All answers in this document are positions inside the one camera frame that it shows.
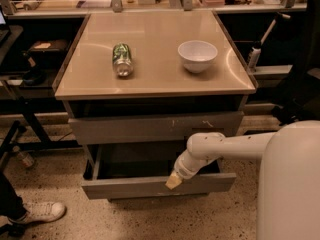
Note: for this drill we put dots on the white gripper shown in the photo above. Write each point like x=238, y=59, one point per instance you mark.
x=183, y=170

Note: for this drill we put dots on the grey drawer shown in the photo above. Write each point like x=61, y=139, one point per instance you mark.
x=104, y=130
x=138, y=170

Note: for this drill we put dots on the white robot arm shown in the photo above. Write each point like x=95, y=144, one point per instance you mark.
x=288, y=206

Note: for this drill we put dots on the grey top drawer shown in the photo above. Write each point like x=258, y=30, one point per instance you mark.
x=104, y=130

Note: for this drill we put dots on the grey drawer cabinet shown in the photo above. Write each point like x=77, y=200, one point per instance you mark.
x=159, y=84

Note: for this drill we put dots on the white bowl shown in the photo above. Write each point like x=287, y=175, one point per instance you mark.
x=197, y=56

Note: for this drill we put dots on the green soda can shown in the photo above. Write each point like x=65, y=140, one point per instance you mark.
x=122, y=60

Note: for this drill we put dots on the white sneaker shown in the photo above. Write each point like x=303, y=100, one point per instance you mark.
x=43, y=212

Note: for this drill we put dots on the black office chair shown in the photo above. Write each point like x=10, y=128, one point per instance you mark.
x=297, y=97

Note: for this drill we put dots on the plastic water bottle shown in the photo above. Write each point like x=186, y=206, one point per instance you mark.
x=26, y=159

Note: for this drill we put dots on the white black handheld tool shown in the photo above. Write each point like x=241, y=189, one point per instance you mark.
x=255, y=51

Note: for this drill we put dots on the dark trouser leg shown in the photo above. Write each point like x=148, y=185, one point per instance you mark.
x=11, y=205

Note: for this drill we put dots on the black box with label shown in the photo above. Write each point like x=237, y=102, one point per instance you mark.
x=52, y=50

